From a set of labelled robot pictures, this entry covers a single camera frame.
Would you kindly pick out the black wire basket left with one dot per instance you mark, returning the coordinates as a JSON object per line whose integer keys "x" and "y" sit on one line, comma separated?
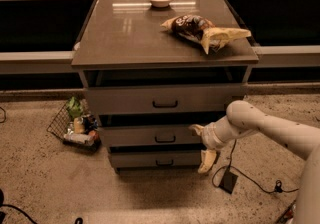
{"x": 85, "y": 124}

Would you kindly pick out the brown chip bag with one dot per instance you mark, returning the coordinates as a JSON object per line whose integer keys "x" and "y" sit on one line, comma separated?
{"x": 201, "y": 30}

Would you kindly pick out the green leafy vegetable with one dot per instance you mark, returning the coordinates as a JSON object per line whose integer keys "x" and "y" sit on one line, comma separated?
{"x": 74, "y": 107}

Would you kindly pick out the grey top drawer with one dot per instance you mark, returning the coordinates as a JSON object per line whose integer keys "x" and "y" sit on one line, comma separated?
{"x": 162, "y": 99}

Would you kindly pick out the grey drawer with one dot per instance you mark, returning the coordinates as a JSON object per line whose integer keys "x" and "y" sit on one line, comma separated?
{"x": 147, "y": 136}
{"x": 155, "y": 159}
{"x": 162, "y": 99}

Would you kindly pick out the grey drawer cabinet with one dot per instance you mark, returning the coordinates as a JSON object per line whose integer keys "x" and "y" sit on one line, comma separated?
{"x": 124, "y": 45}

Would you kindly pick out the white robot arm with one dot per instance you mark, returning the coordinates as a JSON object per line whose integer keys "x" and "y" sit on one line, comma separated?
{"x": 243, "y": 119}

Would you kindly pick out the white bottle in basket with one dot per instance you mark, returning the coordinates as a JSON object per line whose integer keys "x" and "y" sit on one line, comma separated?
{"x": 82, "y": 139}

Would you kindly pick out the grey bottom drawer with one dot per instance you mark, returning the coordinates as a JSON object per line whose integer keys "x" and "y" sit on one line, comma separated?
{"x": 155, "y": 159}

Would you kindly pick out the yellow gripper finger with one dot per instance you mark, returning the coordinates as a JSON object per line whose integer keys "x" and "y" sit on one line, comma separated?
{"x": 196, "y": 129}
{"x": 208, "y": 158}

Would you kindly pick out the black wire basket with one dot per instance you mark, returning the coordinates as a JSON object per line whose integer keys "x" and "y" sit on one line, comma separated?
{"x": 287, "y": 216}
{"x": 85, "y": 124}

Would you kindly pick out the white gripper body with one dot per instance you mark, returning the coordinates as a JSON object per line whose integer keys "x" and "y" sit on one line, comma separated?
{"x": 210, "y": 137}

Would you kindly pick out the black wire basket right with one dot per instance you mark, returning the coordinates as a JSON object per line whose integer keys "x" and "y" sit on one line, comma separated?
{"x": 287, "y": 216}

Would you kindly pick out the black floor power box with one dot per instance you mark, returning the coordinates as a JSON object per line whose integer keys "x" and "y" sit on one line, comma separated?
{"x": 228, "y": 181}

